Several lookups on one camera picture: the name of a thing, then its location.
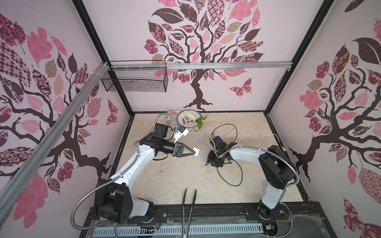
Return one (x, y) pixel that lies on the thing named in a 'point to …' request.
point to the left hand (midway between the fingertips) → (193, 156)
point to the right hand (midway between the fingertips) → (206, 161)
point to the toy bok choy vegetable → (199, 120)
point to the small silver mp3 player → (196, 151)
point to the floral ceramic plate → (184, 121)
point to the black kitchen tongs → (184, 234)
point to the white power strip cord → (254, 139)
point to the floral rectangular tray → (174, 113)
